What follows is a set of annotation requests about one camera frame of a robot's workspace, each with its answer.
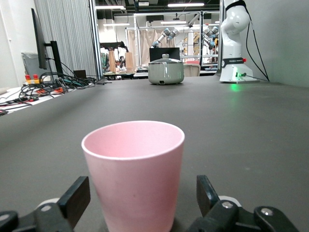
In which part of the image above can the pink plastic cup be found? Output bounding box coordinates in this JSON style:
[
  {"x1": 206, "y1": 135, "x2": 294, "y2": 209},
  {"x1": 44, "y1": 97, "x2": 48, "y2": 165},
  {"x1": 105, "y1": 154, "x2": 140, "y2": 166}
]
[{"x1": 81, "y1": 120, "x2": 186, "y2": 232}]

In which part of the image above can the grey flat board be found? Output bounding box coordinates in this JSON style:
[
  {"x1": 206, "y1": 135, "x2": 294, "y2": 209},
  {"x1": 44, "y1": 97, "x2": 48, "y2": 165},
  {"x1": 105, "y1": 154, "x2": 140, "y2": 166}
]
[{"x1": 21, "y1": 52, "x2": 49, "y2": 80}]

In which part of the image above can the brown paper bag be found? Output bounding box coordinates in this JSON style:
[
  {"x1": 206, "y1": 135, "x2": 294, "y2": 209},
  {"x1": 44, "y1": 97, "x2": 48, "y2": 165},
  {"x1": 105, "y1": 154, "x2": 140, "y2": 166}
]
[{"x1": 125, "y1": 52, "x2": 135, "y2": 73}]

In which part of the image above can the black background screen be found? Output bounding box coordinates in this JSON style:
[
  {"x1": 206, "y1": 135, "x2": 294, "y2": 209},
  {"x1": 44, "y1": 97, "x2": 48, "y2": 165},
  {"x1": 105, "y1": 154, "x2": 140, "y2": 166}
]
[{"x1": 149, "y1": 47, "x2": 181, "y2": 64}]

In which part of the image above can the beige curtain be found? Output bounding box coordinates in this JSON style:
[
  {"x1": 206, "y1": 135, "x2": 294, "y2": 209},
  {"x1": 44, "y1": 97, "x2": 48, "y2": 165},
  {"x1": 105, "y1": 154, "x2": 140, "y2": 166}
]
[{"x1": 126, "y1": 29, "x2": 177, "y2": 71}]

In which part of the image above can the black monitor on stand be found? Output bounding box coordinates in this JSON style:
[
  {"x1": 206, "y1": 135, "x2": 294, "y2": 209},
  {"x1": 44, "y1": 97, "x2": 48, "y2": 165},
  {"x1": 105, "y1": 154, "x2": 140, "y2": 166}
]
[{"x1": 30, "y1": 8, "x2": 65, "y2": 78}]

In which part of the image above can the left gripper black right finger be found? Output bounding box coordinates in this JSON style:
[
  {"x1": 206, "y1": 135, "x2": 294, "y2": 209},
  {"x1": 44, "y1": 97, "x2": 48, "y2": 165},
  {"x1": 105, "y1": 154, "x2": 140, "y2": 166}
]
[{"x1": 185, "y1": 174, "x2": 300, "y2": 232}]

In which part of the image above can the grey-green cooking pot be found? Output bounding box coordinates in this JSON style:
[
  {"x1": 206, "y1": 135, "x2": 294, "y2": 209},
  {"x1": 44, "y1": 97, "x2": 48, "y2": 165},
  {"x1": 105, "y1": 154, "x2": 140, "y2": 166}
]
[{"x1": 144, "y1": 61, "x2": 185, "y2": 85}]

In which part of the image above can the beige chair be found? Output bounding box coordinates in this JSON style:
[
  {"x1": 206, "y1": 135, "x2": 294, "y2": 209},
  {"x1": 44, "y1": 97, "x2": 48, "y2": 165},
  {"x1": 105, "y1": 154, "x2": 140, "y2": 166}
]
[{"x1": 183, "y1": 63, "x2": 201, "y2": 77}]

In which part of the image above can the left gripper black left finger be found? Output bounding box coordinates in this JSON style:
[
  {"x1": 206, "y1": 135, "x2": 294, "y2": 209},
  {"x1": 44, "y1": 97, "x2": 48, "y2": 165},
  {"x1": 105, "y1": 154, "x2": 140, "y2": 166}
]
[{"x1": 0, "y1": 176, "x2": 91, "y2": 232}]

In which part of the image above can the grey pleated curtain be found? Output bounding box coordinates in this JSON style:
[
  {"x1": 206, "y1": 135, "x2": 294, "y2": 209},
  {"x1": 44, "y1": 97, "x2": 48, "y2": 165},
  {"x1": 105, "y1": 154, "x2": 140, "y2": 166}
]
[{"x1": 33, "y1": 0, "x2": 98, "y2": 79}]

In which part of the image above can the black right base cable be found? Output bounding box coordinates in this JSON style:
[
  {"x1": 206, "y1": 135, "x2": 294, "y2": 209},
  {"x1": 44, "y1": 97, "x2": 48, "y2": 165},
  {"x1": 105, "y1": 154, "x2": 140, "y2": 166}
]
[{"x1": 245, "y1": 7, "x2": 270, "y2": 82}]

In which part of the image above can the glass lid with grey knob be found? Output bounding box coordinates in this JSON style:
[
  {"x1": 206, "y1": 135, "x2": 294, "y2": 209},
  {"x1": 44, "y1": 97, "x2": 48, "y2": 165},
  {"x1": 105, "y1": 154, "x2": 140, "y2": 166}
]
[{"x1": 148, "y1": 54, "x2": 184, "y2": 65}]

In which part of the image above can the tangle of black cables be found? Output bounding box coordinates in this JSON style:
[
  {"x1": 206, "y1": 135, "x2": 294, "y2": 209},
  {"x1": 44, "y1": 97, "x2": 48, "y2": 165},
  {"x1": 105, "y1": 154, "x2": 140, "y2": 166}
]
[{"x1": 0, "y1": 71, "x2": 113, "y2": 116}]

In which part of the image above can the long ceiling light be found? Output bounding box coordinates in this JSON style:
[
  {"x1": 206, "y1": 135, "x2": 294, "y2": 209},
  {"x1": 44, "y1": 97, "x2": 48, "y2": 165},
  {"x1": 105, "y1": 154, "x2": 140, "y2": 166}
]
[{"x1": 167, "y1": 2, "x2": 205, "y2": 8}]

